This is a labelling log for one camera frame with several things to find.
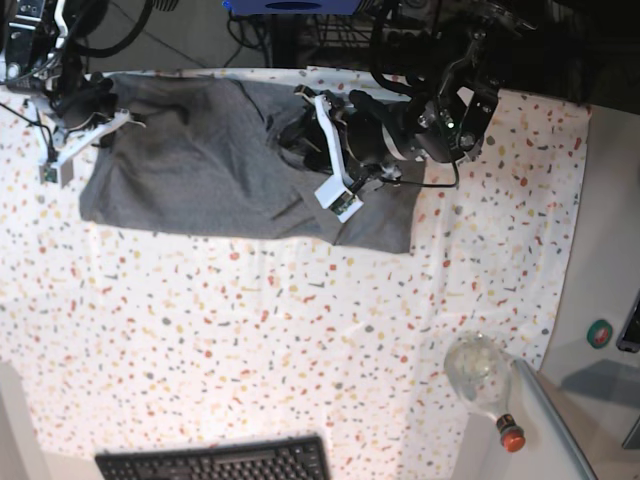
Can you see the green and red tape roll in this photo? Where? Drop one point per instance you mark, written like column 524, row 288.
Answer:
column 599, row 334

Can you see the grey t-shirt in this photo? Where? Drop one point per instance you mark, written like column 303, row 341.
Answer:
column 206, row 162

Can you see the terrazzo patterned tablecloth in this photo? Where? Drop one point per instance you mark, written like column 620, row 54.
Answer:
column 116, row 339

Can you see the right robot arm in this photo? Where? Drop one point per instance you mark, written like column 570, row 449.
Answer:
column 43, row 56

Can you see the blue box with oval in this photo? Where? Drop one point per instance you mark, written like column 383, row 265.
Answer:
column 268, row 7

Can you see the black power strip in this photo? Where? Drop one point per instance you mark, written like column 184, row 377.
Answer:
column 410, row 44

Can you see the clear glass bottle red cap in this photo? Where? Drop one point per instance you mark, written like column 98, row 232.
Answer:
column 480, row 373

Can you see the dark phone on table edge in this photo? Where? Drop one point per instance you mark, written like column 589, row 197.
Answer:
column 629, row 338

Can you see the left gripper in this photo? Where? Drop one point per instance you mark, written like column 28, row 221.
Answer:
column 375, row 134

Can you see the black computer keyboard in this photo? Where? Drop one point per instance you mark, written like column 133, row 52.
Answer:
column 293, row 458

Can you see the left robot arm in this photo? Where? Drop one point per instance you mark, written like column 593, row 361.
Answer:
column 448, row 78

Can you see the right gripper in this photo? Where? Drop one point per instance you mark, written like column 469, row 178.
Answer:
column 83, row 103

